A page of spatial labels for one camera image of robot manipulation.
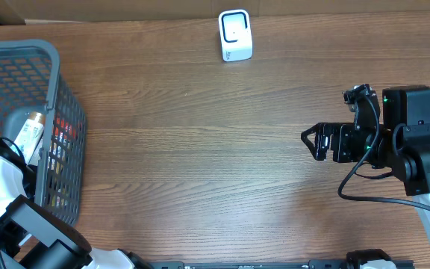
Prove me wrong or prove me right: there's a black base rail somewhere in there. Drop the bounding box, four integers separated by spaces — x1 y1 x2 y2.
149 249 415 269

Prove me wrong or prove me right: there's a white barcode scanner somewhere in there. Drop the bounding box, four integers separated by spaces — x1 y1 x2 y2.
218 9 253 62

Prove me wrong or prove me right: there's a brown cardboard backboard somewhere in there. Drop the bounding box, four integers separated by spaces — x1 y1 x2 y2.
0 0 430 25

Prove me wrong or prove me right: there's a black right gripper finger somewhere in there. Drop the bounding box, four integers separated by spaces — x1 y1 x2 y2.
302 123 329 139
301 130 317 160

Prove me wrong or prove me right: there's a white tube gold cap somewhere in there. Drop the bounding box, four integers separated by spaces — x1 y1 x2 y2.
11 111 46 164

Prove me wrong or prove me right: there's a grey plastic mesh basket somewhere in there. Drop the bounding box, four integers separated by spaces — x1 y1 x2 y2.
0 40 87 226

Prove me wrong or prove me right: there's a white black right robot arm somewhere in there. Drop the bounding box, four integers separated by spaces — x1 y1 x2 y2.
301 84 430 245

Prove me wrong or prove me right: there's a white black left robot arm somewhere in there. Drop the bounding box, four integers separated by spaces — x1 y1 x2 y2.
0 137 151 269

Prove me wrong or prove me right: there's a red orange pasta packet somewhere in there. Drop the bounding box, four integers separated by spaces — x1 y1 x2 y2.
49 116 77 194

